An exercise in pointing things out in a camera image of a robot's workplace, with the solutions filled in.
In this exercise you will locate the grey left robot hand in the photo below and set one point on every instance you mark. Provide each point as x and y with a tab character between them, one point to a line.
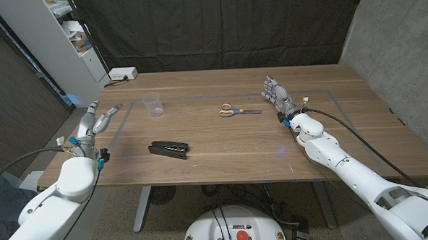
86	129

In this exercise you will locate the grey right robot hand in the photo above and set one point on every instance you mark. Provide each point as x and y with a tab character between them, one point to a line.
281	95

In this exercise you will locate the clear plastic measuring cup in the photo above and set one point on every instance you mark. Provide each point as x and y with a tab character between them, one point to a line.
153	105

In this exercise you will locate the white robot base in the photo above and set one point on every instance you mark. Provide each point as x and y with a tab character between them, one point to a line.
233	224

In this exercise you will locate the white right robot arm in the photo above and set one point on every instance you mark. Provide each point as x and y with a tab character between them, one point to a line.
350	168

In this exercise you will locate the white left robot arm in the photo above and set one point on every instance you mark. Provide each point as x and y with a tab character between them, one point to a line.
55	206

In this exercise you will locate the black stapler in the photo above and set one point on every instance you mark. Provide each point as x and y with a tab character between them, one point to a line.
169	149

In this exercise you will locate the white power strip box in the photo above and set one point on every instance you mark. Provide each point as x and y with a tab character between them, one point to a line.
122	73

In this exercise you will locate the cardboard box with blue tape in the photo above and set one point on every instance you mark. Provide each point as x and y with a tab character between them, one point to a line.
81	42

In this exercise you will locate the white shelf cabinet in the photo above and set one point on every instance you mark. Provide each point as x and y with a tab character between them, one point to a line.
51	44

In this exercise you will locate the black backdrop curtain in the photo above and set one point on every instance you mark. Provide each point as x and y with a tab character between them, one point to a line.
217	26

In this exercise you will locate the grey table leg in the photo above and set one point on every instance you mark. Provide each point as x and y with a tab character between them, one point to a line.
325	205
142	210

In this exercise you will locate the round black floor fan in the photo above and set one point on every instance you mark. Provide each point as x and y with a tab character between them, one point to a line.
162	194

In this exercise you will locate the person leg in jeans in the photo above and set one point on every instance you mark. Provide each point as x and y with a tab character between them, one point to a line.
4	208

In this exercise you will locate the black power adapter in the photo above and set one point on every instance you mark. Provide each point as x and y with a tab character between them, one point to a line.
301	237

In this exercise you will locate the red emergency stop button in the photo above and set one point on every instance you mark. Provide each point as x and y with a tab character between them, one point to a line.
242	236

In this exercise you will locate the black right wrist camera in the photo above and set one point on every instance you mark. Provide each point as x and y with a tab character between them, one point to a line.
282	117

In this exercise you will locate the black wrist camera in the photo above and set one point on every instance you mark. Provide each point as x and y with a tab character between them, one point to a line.
103	155
282	117

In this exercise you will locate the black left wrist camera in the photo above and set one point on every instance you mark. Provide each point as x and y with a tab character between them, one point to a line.
103	155

